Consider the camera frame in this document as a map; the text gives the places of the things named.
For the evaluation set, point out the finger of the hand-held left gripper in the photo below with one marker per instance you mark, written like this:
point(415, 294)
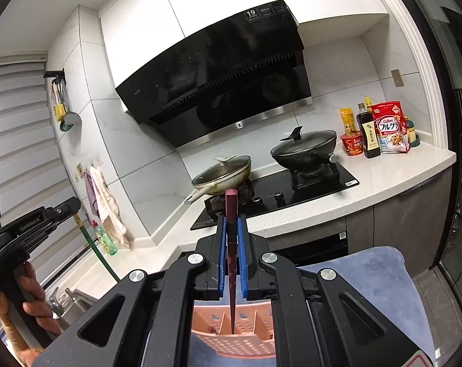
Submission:
point(65, 207)

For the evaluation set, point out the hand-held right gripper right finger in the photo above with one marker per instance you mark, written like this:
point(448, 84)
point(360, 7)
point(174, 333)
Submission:
point(243, 260)

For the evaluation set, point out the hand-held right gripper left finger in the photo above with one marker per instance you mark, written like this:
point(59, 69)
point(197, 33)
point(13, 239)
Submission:
point(221, 260)

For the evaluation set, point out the green chopstick with gold band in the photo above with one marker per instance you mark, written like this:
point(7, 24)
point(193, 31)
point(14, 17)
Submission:
point(97, 248)

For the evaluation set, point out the dark red chopstick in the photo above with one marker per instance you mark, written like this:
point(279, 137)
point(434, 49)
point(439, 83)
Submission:
point(231, 206)

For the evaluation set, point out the pink perforated utensil holder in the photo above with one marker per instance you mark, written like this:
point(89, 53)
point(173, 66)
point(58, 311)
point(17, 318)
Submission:
point(254, 336)

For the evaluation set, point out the person's left hand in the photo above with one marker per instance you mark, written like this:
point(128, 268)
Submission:
point(28, 280)

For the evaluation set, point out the purple hanging cloth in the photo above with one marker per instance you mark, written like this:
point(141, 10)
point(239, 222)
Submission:
point(89, 195)

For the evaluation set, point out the white hanging dish cloth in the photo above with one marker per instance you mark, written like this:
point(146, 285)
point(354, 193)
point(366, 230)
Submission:
point(105, 202)

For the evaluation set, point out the green dish soap bottle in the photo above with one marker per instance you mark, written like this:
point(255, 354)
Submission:
point(108, 241)

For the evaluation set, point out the black built-in appliance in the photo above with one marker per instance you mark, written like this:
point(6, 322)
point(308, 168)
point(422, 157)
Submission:
point(315, 246)

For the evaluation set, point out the steel sink faucet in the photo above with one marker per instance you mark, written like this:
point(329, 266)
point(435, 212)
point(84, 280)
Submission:
point(57, 304)

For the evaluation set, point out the beige frying pan with lid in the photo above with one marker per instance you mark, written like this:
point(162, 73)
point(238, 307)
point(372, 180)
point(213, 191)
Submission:
point(223, 176)

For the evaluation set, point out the steel kitchen sink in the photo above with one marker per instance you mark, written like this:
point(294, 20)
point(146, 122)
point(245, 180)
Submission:
point(77, 310)

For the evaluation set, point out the yellow hanging utensil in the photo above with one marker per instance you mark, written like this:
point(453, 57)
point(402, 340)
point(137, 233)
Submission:
point(57, 110)

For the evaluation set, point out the white window blinds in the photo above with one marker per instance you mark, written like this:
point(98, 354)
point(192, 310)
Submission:
point(17, 122)

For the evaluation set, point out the black glass gas stove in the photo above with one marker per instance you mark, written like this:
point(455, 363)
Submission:
point(330, 183)

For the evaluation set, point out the blue plush mat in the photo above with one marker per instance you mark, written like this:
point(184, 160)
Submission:
point(368, 271)

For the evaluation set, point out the black wok with lid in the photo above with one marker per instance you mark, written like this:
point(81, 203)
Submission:
point(303, 149)

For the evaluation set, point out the red instant noodle cup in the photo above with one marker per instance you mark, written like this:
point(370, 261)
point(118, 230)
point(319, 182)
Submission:
point(351, 145)

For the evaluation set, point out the grey lower cabinet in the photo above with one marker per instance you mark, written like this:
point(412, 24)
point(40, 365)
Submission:
point(399, 221)

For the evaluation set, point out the yellow snack packet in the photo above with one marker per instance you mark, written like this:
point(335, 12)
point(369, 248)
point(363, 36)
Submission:
point(347, 120)

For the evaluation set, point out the dark soy sauce bottle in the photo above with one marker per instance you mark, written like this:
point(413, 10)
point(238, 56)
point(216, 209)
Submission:
point(370, 137)

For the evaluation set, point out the black range hood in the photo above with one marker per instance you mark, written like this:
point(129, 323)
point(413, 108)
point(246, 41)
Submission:
point(215, 65)

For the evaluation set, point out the red cereal bag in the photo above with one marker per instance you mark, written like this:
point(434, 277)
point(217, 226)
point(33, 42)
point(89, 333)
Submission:
point(391, 130)

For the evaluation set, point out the yellow-capped bottle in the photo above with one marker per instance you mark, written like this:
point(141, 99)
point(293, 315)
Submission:
point(368, 104)

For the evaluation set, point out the dark glass door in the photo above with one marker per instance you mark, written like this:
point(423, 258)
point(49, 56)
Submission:
point(460, 160)

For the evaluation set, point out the gold wall socket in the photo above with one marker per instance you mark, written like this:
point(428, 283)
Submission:
point(78, 170)

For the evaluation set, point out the black wall hook rack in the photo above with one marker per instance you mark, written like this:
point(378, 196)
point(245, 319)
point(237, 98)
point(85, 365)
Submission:
point(55, 73)

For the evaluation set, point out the white wall cabinet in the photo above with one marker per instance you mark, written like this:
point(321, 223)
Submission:
point(139, 15)

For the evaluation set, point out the beige wall socket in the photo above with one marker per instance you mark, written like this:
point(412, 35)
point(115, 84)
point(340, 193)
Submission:
point(397, 78)

